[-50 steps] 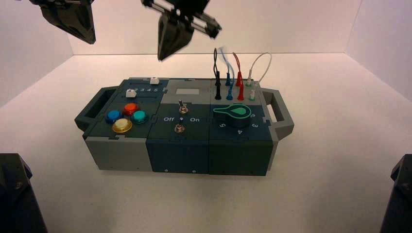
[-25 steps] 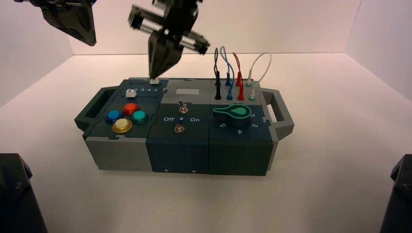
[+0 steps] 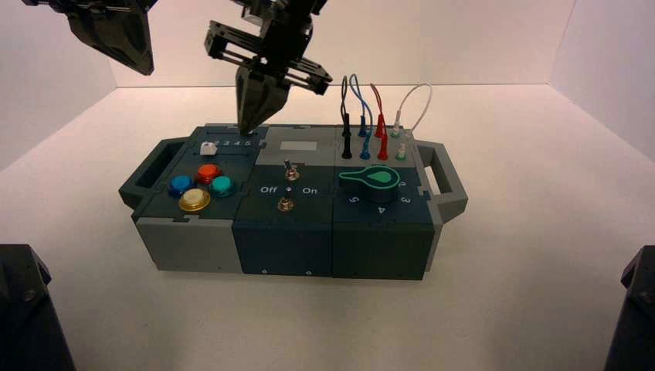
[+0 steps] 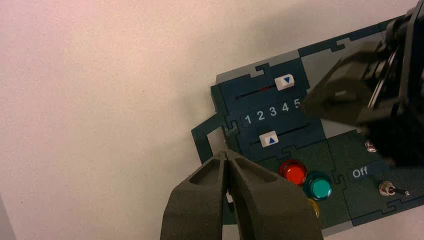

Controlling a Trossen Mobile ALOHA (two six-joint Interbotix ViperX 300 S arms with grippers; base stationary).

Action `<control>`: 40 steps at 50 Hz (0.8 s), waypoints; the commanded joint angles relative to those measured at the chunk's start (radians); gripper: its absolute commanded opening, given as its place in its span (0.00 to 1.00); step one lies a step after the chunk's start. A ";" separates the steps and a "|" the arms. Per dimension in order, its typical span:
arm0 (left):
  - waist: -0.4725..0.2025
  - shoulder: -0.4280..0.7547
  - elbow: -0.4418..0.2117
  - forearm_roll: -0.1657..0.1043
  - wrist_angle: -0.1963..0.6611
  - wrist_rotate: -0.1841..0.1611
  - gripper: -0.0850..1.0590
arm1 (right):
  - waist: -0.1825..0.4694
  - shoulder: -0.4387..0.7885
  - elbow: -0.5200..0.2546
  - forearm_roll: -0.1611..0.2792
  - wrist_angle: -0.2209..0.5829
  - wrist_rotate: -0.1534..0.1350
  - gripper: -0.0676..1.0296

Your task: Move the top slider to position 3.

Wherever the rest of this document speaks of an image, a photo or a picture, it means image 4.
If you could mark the metal toggle switch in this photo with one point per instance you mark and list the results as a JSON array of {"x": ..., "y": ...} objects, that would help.
[{"x": 387, "y": 189}]

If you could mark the green round push button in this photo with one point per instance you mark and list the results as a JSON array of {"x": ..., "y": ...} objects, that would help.
[{"x": 318, "y": 187}]

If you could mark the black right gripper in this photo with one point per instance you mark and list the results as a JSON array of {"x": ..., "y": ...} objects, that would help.
[{"x": 404, "y": 126}]

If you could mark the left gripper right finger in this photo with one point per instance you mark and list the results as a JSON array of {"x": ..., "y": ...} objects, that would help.
[{"x": 275, "y": 212}]

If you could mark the red round push button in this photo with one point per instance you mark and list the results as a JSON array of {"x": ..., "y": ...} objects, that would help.
[{"x": 293, "y": 173}]

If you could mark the dark green puzzle control board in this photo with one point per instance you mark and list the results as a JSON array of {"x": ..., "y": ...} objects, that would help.
[{"x": 251, "y": 96}]

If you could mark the small silver indicator stud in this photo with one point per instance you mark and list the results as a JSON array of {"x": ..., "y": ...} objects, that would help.
[{"x": 370, "y": 146}]

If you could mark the white slider knob down arrow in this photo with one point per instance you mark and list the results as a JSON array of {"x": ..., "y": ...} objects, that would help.
[{"x": 284, "y": 82}]

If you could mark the white slider knob up arrow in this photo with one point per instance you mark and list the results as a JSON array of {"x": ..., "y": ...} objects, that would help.
[{"x": 269, "y": 139}]

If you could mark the yellow round push button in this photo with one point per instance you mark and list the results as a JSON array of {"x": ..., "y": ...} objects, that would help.
[{"x": 315, "y": 208}]

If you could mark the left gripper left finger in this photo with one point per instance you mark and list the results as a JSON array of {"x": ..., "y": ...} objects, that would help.
[{"x": 195, "y": 212}]

